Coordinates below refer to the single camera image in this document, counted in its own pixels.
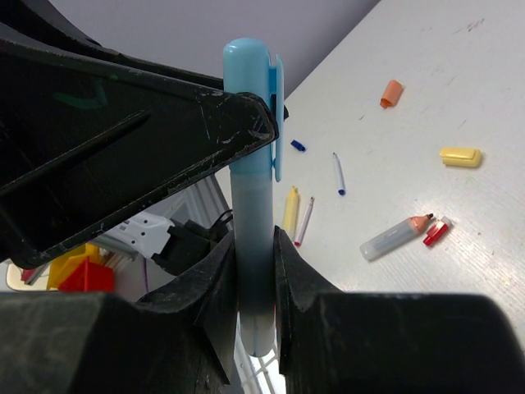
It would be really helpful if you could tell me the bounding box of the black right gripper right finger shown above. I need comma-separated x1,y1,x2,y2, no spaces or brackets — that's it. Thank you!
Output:
273,230,524,393

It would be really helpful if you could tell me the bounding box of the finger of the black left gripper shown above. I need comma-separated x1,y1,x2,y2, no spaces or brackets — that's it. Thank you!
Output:
1,1,264,269

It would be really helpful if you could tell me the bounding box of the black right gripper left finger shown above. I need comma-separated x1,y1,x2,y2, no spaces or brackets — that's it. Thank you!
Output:
1,236,237,393

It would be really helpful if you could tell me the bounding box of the orange clear marker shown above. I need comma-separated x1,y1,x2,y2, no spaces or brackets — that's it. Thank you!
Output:
359,213,434,262

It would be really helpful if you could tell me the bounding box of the blue highlighter marker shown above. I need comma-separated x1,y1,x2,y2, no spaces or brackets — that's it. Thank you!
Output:
231,172,275,357

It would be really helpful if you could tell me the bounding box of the blue marker cap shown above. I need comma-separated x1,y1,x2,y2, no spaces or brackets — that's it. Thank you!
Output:
222,38,285,182

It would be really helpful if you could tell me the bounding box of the orange marker cap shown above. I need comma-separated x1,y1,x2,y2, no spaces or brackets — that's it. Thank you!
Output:
380,80,404,109

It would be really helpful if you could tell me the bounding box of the thin red pen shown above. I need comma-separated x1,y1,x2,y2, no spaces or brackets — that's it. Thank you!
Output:
294,196,315,247

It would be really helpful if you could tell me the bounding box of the thin blue pen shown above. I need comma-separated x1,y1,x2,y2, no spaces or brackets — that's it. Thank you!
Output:
332,153,346,196

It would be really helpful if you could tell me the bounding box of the small blue pen cap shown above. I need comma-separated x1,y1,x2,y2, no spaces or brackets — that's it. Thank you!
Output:
290,140,306,152

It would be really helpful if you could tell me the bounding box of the red plastic bin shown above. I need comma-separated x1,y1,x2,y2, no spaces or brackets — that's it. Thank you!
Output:
58,258,115,292

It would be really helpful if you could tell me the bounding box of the yellow highlighter marker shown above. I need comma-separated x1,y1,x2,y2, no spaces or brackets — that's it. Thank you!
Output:
281,186,300,240

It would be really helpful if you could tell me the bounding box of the yellow plastic bin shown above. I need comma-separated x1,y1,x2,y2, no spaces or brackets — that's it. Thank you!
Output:
46,243,101,290

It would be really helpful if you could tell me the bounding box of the red marker cap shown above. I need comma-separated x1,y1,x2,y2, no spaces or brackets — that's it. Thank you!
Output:
423,217,452,247

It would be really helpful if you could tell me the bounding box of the yellow marker cap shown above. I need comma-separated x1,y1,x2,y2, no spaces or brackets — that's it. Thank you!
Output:
440,147,482,168

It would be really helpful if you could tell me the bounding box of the aluminium frame rail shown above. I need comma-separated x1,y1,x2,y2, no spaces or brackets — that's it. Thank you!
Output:
110,223,285,393

